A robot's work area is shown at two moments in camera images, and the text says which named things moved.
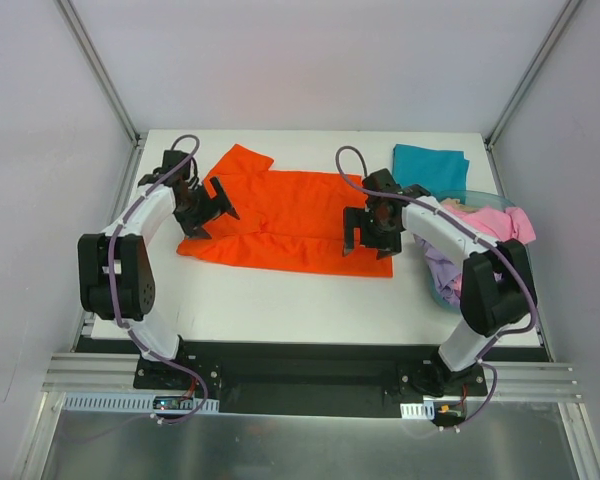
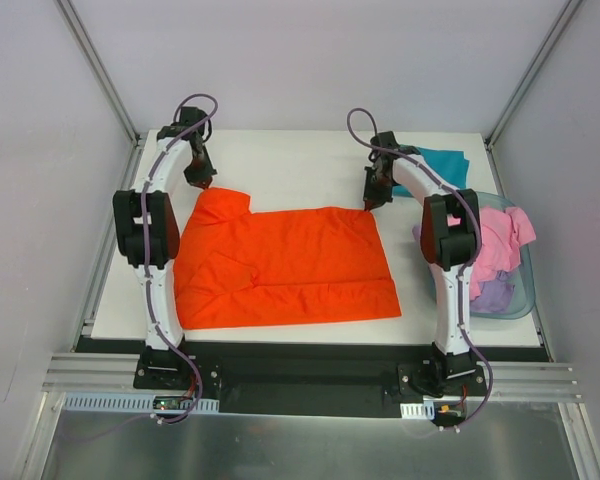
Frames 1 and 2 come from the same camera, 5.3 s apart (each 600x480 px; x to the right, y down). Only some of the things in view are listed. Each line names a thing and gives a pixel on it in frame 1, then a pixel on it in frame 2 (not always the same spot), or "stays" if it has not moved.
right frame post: [545, 48] stays
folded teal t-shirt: [445, 173] stays
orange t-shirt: [294, 221] to [238, 268]
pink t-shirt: [505, 224] stays
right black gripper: [368, 238] to [376, 187]
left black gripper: [206, 212] to [200, 169]
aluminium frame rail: [541, 380] stays
